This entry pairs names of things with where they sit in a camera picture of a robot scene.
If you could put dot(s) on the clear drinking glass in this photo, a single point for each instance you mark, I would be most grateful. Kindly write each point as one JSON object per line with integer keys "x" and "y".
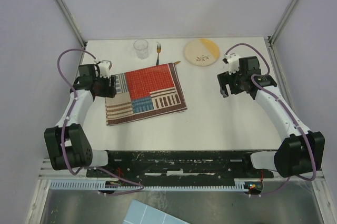
{"x": 141, "y": 48}

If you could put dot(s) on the aluminium frame post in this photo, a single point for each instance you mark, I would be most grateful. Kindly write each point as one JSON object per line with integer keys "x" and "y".
{"x": 283, "y": 21}
{"x": 70, "y": 22}

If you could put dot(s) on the aluminium front frame rail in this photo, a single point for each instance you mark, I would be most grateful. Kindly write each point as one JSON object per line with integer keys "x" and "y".
{"x": 63, "y": 171}

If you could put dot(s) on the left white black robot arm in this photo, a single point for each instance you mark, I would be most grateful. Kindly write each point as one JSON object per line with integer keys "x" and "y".
{"x": 67, "y": 145}

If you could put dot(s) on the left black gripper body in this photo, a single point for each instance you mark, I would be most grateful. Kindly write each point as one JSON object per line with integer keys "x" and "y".
{"x": 104, "y": 88}

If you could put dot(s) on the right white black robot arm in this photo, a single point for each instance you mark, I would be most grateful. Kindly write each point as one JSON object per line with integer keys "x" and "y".
{"x": 301, "y": 149}

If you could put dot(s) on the patchwork patterned placemat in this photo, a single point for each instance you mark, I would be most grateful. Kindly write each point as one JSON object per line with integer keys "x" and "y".
{"x": 145, "y": 93}

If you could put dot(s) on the cream yellow ceramic plate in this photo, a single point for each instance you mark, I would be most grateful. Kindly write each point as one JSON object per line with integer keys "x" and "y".
{"x": 201, "y": 52}

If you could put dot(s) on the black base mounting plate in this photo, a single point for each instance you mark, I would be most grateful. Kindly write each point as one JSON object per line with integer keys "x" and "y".
{"x": 184, "y": 168}

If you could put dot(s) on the blue tiled board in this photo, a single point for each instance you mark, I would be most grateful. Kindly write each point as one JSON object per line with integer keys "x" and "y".
{"x": 140, "y": 213}

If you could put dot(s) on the right aluminium frame post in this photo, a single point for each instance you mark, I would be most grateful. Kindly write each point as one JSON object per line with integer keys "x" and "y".
{"x": 283, "y": 21}

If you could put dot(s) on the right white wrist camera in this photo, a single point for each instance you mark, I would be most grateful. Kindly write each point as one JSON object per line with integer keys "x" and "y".
{"x": 232, "y": 60}

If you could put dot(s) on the left aluminium frame post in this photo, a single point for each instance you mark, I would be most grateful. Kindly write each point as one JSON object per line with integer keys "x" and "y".
{"x": 70, "y": 22}

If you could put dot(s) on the light blue cable duct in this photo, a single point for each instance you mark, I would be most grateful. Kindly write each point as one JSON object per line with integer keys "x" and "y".
{"x": 102, "y": 185}

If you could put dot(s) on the green handled fork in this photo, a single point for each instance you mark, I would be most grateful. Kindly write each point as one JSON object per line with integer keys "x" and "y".
{"x": 158, "y": 50}

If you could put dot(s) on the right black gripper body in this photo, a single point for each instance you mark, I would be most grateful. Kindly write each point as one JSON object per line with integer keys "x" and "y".
{"x": 235, "y": 81}

